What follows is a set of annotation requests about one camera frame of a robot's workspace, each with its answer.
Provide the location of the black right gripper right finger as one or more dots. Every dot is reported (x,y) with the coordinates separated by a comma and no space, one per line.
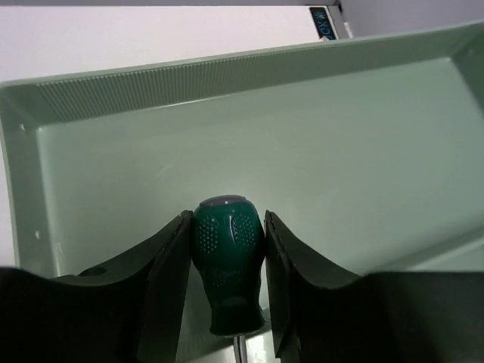
(321,312)

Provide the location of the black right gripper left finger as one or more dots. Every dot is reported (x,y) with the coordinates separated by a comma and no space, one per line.
(126,309)

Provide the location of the stubby green screwdriver front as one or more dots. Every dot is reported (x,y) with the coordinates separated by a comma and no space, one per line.
(228,248)

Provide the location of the mint green plastic toolbox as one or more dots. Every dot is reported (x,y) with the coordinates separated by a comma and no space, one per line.
(370,150)

